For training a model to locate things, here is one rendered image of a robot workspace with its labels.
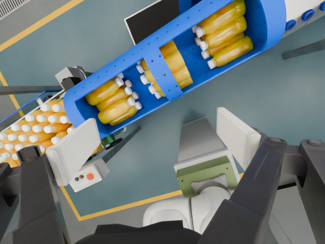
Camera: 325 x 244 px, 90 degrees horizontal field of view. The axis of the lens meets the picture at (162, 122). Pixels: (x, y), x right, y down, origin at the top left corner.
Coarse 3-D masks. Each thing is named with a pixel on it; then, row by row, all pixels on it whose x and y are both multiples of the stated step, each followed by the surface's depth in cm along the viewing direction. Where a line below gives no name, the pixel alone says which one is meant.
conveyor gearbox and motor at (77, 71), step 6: (66, 66) 104; (78, 66) 120; (60, 72) 104; (66, 72) 103; (72, 72) 105; (78, 72) 112; (84, 72) 120; (60, 78) 105; (84, 78) 115; (60, 84) 106
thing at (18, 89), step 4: (0, 88) 89; (4, 88) 91; (8, 88) 93; (12, 88) 95; (16, 88) 97; (20, 88) 100; (24, 88) 102; (28, 88) 104; (32, 88) 107; (36, 88) 110; (40, 88) 113; (44, 88) 116; (48, 88) 120; (52, 88) 123; (56, 88) 127; (60, 88) 131; (0, 92) 89; (4, 92) 91; (8, 92) 93; (12, 92) 95; (16, 92) 98; (20, 92) 100; (24, 92) 103; (28, 92) 106; (32, 92) 109; (36, 92) 112; (40, 92) 115
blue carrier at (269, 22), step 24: (216, 0) 54; (264, 0) 50; (168, 24) 61; (192, 24) 55; (264, 24) 63; (144, 48) 60; (264, 48) 61; (96, 72) 69; (120, 72) 63; (168, 72) 59; (192, 72) 82; (216, 72) 74; (72, 96) 68; (144, 96) 89; (168, 96) 66; (72, 120) 68; (96, 120) 85
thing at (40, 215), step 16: (32, 160) 10; (32, 176) 9; (48, 176) 9; (32, 192) 8; (48, 192) 8; (32, 208) 7; (48, 208) 7; (32, 224) 5; (48, 224) 5; (64, 224) 8; (16, 240) 5; (32, 240) 5; (48, 240) 5; (64, 240) 6
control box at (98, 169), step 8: (96, 160) 95; (80, 168) 98; (88, 168) 89; (96, 168) 89; (104, 168) 95; (96, 176) 89; (104, 176) 92; (72, 184) 93; (80, 184) 92; (88, 184) 91
